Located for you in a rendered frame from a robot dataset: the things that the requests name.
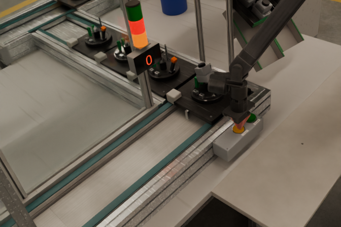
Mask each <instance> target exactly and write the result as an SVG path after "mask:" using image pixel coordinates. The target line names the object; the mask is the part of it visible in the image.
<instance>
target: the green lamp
mask: <svg viewBox="0 0 341 227"><path fill-rule="evenodd" d="M125 8H126V12H127V17H128V20H129V21H132V22H135V21H139V20H141V19H142V18H143V14H142V9H141V4H139V5H138V6H136V7H134V8H128V7H126V6H125Z"/></svg>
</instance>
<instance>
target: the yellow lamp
mask: <svg viewBox="0 0 341 227"><path fill-rule="evenodd" d="M131 35H132V40H133V44H134V46H135V47H138V48H141V47H144V46H146V45H147V44H148V40H147V35H146V31H145V32H144V33H142V34H139V35H134V34H131Z"/></svg>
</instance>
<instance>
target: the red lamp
mask: <svg viewBox="0 0 341 227"><path fill-rule="evenodd" d="M128 22H129V26H130V31H131V33H132V34H134V35H139V34H142V33H144V32H145V24H144V19H143V18H142V19H141V20H139V21H135V22H132V21H128Z"/></svg>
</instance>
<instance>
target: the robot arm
mask: <svg viewBox="0 0 341 227"><path fill-rule="evenodd" d="M305 1H306V0H280V1H279V3H278V4H277V5H276V7H275V8H274V9H273V11H272V12H271V13H270V14H269V16H268V17H267V18H266V20H265V21H264V22H263V24H262V25H261V26H260V27H259V29H258V30H257V31H256V33H255V34H254V35H253V37H252V38H251V39H250V41H249V42H248V43H247V44H246V45H245V46H244V48H243V49H242V50H241V52H240V53H239V54H238V55H237V56H236V57H235V58H234V60H233V61H232V62H231V64H230V66H229V72H218V71H215V72H214V73H212V74H211V75H210V78H209V82H208V91H209V92H212V93H218V94H223V95H226V94H227V93H228V92H229V90H230V105H229V106H228V107H227V108H226V109H225V110H223V115H224V116H229V117H230V118H231V119H232V120H233V122H234V123H235V125H236V127H237V128H238V129H239V130H241V129H242V127H243V125H244V124H245V122H246V121H247V119H248V118H249V117H250V115H251V113H250V111H249V110H250V109H251V108H253V107H255V103H254V102H252V101H249V100H248V83H247V81H246V80H245V79H246V78H247V77H248V75H249V71H250V70H251V69H252V68H253V66H254V65H255V64H256V63H257V61H258V60H259V58H260V57H261V56H262V55H263V53H264V52H265V50H266V49H267V48H268V47H269V45H270V44H271V43H272V42H273V41H274V39H275V38H276V37H277V36H278V34H279V33H280V32H281V31H282V29H283V28H284V27H285V26H286V24H287V23H288V22H289V21H290V19H291V18H292V17H293V16H294V14H295V13H296V12H297V11H298V9H299V8H300V7H301V6H302V4H303V3H304V2H305Z"/></svg>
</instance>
